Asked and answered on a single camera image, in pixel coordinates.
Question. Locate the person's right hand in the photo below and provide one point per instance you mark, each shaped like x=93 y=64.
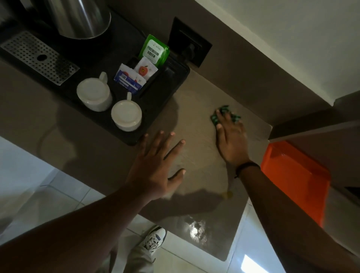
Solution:
x=233 y=140

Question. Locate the person's left hand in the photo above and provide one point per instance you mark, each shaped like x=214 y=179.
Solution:
x=150 y=171

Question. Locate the person's left thumb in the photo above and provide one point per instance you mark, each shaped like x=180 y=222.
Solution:
x=177 y=175

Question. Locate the person's right thumb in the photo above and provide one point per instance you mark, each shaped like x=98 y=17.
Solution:
x=219 y=136

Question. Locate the person's left middle finger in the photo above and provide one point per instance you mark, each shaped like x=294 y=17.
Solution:
x=166 y=143

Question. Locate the person's left little finger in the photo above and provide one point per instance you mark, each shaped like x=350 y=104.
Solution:
x=143 y=143

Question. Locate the green cleaning cloth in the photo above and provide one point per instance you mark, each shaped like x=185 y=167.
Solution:
x=215 y=119

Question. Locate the person's left forearm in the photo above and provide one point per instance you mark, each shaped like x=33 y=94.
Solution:
x=78 y=227

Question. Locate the person's right forearm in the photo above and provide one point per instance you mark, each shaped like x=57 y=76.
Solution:
x=284 y=219

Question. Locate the white ceramic cup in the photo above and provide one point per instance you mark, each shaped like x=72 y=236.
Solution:
x=126 y=114
x=94 y=94

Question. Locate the black wristband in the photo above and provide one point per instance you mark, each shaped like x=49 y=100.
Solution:
x=247 y=166

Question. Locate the black serving tray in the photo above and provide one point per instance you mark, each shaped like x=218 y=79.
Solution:
x=157 y=95

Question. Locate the blue and white sachet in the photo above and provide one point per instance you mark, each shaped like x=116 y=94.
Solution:
x=128 y=80

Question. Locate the white sneaker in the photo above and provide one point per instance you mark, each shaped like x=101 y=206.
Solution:
x=154 y=239

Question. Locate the white sachet with red fruit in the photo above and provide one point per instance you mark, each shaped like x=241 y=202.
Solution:
x=145 y=69

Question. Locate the orange plastic bin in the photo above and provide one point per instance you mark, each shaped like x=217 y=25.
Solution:
x=295 y=177

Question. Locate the green tea packet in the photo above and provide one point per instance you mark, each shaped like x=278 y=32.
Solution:
x=154 y=50

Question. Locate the beige trouser leg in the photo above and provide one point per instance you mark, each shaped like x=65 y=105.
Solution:
x=137 y=260

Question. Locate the perforated metal drip grid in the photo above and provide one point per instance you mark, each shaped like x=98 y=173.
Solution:
x=36 y=56

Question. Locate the steel electric kettle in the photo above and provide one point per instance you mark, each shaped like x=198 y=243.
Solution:
x=78 y=17

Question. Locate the black wall socket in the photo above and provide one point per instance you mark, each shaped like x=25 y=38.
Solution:
x=194 y=36

